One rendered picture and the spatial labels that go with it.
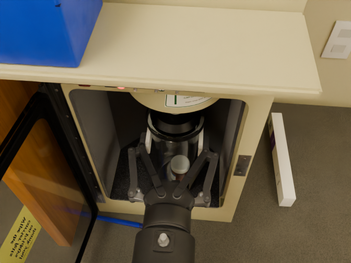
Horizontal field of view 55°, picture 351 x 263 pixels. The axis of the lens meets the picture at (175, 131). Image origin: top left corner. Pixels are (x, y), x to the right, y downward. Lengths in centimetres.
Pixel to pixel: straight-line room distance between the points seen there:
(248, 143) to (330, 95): 62
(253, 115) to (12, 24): 33
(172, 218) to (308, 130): 63
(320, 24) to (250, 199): 47
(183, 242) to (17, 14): 35
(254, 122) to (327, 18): 49
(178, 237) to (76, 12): 33
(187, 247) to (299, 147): 57
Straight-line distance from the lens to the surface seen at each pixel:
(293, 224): 87
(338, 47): 100
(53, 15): 28
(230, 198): 72
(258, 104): 48
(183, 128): 58
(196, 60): 31
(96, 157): 65
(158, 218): 51
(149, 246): 49
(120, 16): 36
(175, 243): 49
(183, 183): 56
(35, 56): 31
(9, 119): 54
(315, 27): 96
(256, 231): 84
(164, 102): 51
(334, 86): 112
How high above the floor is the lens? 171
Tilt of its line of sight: 53 degrees down
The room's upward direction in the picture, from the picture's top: straight up
